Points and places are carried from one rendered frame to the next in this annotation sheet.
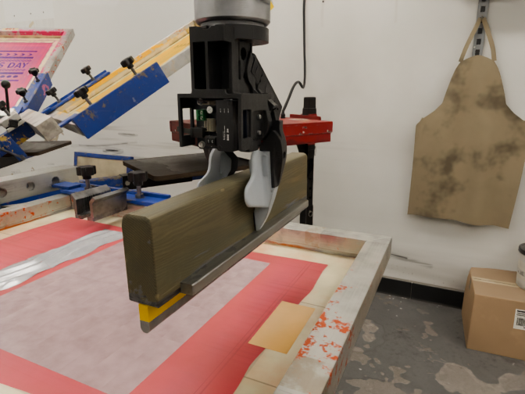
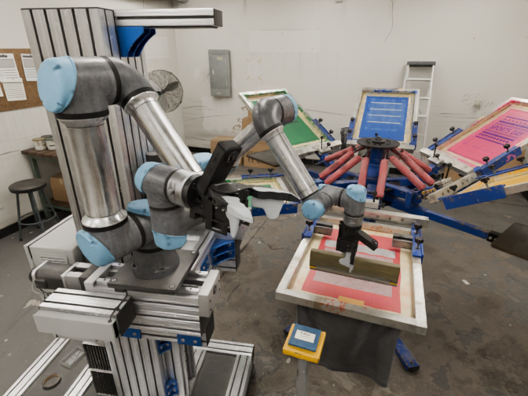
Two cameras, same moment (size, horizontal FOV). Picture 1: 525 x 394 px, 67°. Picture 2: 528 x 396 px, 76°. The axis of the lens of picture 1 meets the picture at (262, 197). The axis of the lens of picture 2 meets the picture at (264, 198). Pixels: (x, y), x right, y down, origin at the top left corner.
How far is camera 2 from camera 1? 1.30 m
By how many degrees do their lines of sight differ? 80
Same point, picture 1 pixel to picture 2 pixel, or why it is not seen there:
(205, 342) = (335, 287)
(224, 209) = (335, 260)
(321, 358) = (327, 302)
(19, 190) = (397, 220)
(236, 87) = (343, 236)
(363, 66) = not seen: outside the picture
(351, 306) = (353, 309)
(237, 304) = (357, 291)
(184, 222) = (319, 255)
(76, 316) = not seen: hidden behind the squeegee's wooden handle
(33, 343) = not seen: hidden behind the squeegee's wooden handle
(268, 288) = (371, 298)
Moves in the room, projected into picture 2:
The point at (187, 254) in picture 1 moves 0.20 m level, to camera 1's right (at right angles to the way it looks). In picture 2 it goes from (319, 262) to (332, 292)
